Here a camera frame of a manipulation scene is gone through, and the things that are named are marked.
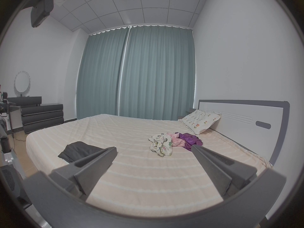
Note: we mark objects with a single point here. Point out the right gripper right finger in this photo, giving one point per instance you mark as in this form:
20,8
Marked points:
220,172

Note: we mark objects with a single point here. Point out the blue-green curtain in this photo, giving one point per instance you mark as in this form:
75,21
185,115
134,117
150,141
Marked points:
99,77
159,75

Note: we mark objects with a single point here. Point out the bed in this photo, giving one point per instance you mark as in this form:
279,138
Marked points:
154,151

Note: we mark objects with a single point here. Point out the grey bedside table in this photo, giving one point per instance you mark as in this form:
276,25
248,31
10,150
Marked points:
187,114

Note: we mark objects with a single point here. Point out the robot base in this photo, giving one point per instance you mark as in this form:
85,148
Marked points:
11,174

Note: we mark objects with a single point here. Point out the purple satin garment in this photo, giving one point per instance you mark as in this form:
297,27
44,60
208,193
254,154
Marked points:
191,140

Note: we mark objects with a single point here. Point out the dark chest of drawers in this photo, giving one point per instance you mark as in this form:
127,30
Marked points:
42,117

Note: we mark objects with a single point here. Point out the pink garment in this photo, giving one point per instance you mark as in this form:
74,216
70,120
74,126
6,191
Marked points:
177,140

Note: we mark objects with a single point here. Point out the black T-shirt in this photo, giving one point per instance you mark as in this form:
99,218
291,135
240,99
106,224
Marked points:
78,152

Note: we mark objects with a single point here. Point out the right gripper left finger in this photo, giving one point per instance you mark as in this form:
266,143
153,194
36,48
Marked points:
87,172

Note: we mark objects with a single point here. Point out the white printed pillow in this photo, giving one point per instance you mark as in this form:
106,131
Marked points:
199,121

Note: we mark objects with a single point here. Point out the dark dressing table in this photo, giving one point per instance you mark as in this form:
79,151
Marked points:
23,101

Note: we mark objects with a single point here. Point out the white printed pyjama top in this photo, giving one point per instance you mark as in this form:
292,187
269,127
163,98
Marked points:
161,145

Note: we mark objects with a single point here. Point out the round white mirror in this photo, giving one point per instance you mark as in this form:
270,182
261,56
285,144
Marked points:
22,82

